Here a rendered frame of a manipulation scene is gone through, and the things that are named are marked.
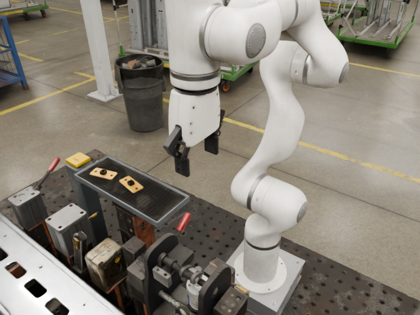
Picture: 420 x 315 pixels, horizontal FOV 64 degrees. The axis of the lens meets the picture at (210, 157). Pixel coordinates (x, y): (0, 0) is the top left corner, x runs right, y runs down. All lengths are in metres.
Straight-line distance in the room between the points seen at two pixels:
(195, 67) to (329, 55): 0.42
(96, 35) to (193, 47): 3.92
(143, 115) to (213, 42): 3.15
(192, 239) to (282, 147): 0.75
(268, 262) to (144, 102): 2.63
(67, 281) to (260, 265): 0.59
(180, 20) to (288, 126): 0.49
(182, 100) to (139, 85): 2.88
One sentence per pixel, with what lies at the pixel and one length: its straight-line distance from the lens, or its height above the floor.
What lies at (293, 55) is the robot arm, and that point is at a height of 1.56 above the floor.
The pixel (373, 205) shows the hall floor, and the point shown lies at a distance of 3.00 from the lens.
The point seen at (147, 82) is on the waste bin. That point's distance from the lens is 3.43.
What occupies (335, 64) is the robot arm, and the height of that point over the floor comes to 1.56.
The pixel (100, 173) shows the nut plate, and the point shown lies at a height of 1.17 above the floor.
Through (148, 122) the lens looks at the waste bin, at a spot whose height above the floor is 0.12.
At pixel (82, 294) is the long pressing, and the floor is 1.00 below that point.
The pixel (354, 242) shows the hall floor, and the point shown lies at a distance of 2.65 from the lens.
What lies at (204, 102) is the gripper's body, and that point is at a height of 1.58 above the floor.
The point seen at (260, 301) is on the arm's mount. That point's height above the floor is 0.79.
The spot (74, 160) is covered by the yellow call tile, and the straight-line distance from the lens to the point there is 1.25.
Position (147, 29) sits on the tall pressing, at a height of 0.56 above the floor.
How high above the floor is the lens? 1.82
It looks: 34 degrees down
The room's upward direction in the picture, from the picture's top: straight up
